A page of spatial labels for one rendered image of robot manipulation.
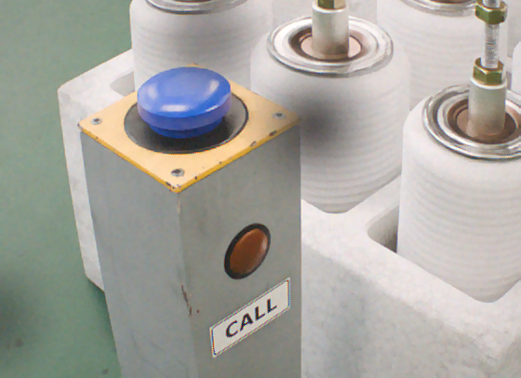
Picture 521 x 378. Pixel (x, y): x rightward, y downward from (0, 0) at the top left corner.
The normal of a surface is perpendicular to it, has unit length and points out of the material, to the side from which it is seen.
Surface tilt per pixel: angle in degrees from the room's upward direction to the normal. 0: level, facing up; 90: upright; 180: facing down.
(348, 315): 90
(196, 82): 0
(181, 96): 0
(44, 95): 0
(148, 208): 90
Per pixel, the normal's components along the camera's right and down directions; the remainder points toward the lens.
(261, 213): 0.70, 0.40
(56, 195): -0.03, -0.81
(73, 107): -0.72, 0.43
